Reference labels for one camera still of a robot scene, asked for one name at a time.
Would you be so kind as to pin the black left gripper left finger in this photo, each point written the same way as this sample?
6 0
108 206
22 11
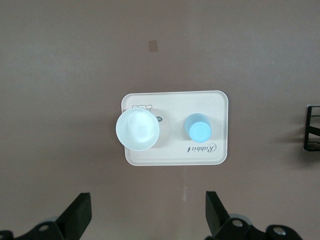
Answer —
75 217

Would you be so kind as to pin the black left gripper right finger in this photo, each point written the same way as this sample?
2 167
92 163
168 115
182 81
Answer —
217 217

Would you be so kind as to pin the light blue cup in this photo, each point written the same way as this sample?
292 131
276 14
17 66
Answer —
198 128

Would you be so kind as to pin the white bowl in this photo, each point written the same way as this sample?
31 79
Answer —
137 130

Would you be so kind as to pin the beige rectangular tray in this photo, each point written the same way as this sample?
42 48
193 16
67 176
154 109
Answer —
175 112

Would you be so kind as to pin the brown tape patch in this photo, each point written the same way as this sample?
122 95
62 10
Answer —
152 46

